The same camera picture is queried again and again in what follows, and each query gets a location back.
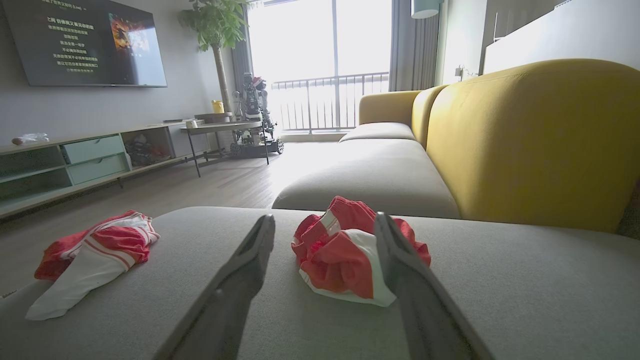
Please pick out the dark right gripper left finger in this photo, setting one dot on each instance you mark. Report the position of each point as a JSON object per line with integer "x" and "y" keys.
{"x": 235, "y": 300}

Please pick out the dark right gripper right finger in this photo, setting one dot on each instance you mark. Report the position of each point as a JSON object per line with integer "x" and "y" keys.
{"x": 425, "y": 310}

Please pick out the red shirt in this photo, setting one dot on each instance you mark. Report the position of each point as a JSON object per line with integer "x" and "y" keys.
{"x": 340, "y": 260}

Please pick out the red white basketball jersey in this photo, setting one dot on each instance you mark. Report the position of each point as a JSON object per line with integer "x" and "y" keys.
{"x": 110, "y": 245}

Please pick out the large grey sofa seat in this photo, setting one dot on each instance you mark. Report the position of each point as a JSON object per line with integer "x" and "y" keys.
{"x": 370, "y": 175}

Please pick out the black legged side table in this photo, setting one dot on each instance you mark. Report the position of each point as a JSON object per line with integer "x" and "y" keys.
{"x": 220, "y": 127}

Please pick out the dark clutter in cabinet shelf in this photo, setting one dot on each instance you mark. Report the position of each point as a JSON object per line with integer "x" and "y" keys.
{"x": 145, "y": 151}

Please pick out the small white cup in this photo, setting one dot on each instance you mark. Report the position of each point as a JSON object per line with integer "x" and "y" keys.
{"x": 191, "y": 124}

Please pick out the brown round tray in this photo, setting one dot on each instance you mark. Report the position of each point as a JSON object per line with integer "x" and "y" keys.
{"x": 214, "y": 118}

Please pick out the small grey sofa seat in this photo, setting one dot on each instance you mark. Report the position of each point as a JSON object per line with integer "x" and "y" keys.
{"x": 380, "y": 131}

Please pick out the black wheeled mobile robot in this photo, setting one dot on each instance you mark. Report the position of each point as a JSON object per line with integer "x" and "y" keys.
{"x": 252, "y": 110}

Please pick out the yellow cup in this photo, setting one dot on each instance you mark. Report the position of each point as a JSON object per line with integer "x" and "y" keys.
{"x": 218, "y": 107}

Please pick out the narrow yellow sofa backrest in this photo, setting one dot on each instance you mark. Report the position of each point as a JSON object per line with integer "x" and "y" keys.
{"x": 425, "y": 115}

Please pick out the long low tv cabinet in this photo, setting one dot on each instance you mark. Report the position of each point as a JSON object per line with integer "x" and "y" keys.
{"x": 95, "y": 160}

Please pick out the large yellow sofa backrest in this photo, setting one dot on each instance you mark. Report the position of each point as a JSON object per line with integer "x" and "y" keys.
{"x": 535, "y": 145}

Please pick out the low yellow sofa backrest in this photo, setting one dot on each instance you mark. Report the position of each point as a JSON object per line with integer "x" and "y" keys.
{"x": 385, "y": 107}

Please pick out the metal balcony railing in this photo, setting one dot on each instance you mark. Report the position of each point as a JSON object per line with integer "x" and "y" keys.
{"x": 325, "y": 80}

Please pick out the grey window curtain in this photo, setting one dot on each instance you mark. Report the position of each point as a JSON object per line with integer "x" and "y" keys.
{"x": 242, "y": 60}
{"x": 412, "y": 50}

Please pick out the clear plastic bag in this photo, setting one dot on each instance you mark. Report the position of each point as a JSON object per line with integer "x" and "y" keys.
{"x": 32, "y": 138}

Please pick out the green potted tree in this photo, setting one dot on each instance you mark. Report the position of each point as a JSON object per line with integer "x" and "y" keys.
{"x": 215, "y": 25}

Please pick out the wall mounted flat television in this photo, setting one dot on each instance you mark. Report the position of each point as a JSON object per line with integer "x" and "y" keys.
{"x": 85, "y": 45}

